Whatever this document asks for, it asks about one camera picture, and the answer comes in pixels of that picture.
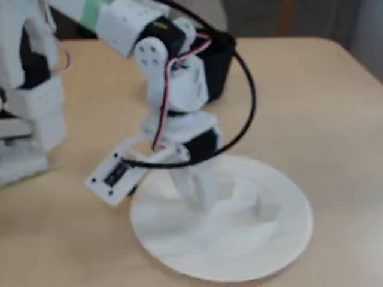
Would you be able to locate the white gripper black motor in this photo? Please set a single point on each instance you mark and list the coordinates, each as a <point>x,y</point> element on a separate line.
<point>201,143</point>

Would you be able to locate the white cube block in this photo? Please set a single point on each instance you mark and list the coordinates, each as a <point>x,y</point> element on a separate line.
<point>267,209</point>
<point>233,191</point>

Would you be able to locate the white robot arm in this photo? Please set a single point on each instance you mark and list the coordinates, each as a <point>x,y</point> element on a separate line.
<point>119,27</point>

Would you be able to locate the white paper plate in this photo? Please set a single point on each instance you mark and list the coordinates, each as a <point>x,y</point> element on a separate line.
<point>224,248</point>

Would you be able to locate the black pot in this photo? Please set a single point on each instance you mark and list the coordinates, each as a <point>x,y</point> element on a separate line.
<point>218,71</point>

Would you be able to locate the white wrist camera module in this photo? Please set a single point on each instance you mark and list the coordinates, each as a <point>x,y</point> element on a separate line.
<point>113,176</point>

